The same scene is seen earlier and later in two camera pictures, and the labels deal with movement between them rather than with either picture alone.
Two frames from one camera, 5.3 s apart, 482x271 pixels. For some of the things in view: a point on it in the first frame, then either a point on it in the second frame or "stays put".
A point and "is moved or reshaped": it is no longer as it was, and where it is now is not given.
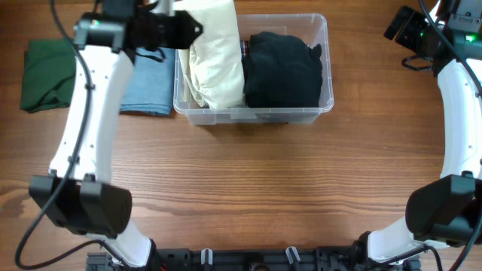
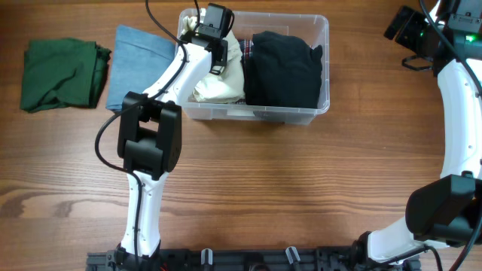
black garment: (282, 71) stays put
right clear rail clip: (291, 253) stays put
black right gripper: (415, 20) stays put
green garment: (48, 74) stays put
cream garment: (212, 71) is moved or reshaped
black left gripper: (184, 23) -> (225, 60)
